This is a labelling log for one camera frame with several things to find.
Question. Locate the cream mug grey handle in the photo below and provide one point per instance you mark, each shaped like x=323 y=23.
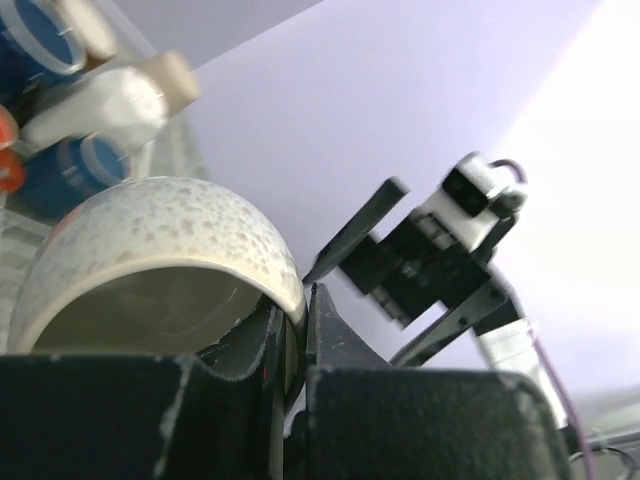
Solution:
x=160 y=265

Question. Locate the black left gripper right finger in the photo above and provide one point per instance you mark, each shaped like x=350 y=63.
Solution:
x=365 y=419

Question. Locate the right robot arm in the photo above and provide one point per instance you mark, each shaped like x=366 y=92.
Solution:
x=514 y=348

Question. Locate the blue enamel mug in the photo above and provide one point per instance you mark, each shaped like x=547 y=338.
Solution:
x=37 y=46

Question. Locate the dark navy glazed mug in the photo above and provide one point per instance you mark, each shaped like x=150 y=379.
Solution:
x=62 y=176

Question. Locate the tall beige tumbler cup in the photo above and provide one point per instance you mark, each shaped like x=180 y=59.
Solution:
x=173 y=75

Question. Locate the brown and cream cup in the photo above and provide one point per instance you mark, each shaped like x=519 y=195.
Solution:
x=91 y=28

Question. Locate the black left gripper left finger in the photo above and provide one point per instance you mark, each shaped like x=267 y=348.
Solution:
x=218 y=415

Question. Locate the white wire dish rack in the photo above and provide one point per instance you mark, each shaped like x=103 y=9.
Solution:
x=172 y=152

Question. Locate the white faceted mug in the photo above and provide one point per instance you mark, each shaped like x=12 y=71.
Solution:
x=124 y=104

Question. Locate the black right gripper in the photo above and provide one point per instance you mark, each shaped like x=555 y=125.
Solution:
x=414 y=267

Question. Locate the orange ceramic mug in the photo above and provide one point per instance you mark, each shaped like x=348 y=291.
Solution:
x=12 y=171

